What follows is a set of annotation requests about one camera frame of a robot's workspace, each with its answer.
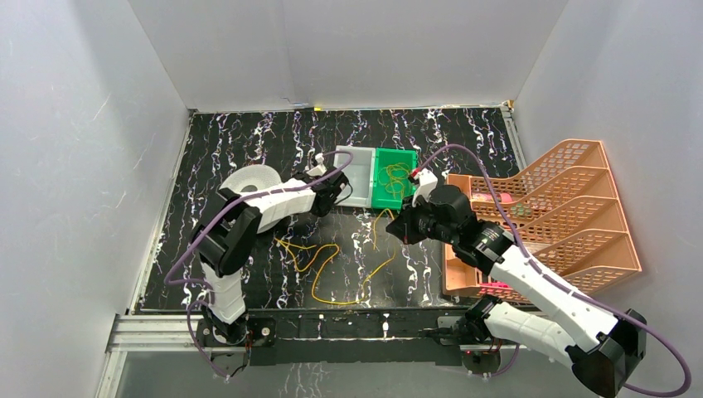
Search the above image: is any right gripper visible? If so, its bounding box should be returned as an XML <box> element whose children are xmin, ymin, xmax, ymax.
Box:
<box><xmin>386</xmin><ymin>193</ymin><xmax>457</xmax><ymax>245</ymax></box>

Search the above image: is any thick yellow cable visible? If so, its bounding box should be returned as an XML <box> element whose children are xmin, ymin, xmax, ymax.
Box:
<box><xmin>274</xmin><ymin>207</ymin><xmax>398</xmax><ymax>307</ymax></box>

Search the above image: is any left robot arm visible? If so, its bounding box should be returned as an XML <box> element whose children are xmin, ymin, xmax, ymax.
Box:
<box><xmin>193</xmin><ymin>165</ymin><xmax>350</xmax><ymax>345</ymax></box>

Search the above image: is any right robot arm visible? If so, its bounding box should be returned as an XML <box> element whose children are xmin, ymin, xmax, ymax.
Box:
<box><xmin>386</xmin><ymin>185</ymin><xmax>647</xmax><ymax>397</ymax></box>

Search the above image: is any green plastic bin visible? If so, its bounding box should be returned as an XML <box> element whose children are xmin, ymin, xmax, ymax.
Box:
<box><xmin>371</xmin><ymin>148</ymin><xmax>418</xmax><ymax>210</ymax></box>

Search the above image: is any white plastic bin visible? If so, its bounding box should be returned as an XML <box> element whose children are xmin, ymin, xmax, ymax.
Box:
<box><xmin>336</xmin><ymin>145</ymin><xmax>376</xmax><ymax>208</ymax></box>

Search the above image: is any pink marker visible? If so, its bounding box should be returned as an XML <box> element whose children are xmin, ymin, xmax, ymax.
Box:
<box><xmin>479</xmin><ymin>282</ymin><xmax>511</xmax><ymax>289</ymax></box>

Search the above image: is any orange desk organizer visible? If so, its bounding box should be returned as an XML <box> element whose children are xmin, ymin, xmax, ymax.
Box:
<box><xmin>439</xmin><ymin>138</ymin><xmax>642</xmax><ymax>305</ymax></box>

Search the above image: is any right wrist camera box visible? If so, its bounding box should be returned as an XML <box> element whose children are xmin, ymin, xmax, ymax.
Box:
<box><xmin>409</xmin><ymin>167</ymin><xmax>438</xmax><ymax>207</ymax></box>

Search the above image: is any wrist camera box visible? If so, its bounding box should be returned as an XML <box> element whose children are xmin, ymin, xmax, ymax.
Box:
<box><xmin>409</xmin><ymin>167</ymin><xmax>438</xmax><ymax>207</ymax></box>
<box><xmin>304</xmin><ymin>153</ymin><xmax>327</xmax><ymax>178</ymax></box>

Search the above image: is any thin yellow wire bundle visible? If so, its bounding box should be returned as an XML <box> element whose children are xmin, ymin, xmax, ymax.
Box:
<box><xmin>379</xmin><ymin>162</ymin><xmax>412</xmax><ymax>200</ymax></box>

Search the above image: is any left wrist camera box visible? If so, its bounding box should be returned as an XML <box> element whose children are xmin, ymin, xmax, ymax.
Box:
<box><xmin>304</xmin><ymin>153</ymin><xmax>327</xmax><ymax>178</ymax></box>

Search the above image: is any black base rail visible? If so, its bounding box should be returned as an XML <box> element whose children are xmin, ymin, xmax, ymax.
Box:
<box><xmin>241</xmin><ymin>307</ymin><xmax>502</xmax><ymax>368</ymax></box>

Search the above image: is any white cable spool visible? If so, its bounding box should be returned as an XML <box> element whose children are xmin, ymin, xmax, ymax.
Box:
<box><xmin>221</xmin><ymin>164</ymin><xmax>284</xmax><ymax>235</ymax></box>

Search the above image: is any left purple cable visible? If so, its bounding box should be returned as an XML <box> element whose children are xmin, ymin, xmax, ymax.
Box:
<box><xmin>163</xmin><ymin>149</ymin><xmax>355</xmax><ymax>380</ymax></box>

